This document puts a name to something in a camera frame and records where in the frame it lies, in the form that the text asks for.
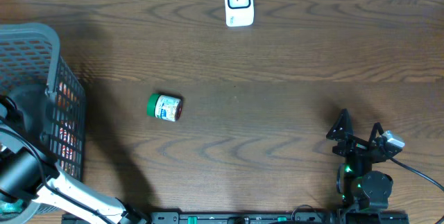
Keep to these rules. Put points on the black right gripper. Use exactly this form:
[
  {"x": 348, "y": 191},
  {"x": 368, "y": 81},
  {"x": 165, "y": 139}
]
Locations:
[{"x": 354, "y": 145}]

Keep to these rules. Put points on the green lid jar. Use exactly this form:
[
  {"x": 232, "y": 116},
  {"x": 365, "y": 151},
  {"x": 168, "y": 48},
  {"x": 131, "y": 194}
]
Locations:
[{"x": 164, "y": 107}]

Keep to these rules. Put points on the grey plastic mesh basket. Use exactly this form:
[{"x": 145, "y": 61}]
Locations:
[{"x": 40, "y": 96}]

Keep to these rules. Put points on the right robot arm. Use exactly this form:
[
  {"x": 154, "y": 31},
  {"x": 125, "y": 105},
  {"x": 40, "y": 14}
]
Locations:
[{"x": 363, "y": 188}]

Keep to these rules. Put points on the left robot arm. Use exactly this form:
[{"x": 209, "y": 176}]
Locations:
[{"x": 29, "y": 172}]

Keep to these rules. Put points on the white barcode scanner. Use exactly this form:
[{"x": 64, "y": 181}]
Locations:
[{"x": 239, "y": 12}]

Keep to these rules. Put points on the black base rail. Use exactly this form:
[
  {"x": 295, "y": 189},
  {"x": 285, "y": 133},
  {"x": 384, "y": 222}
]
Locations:
[{"x": 255, "y": 218}]

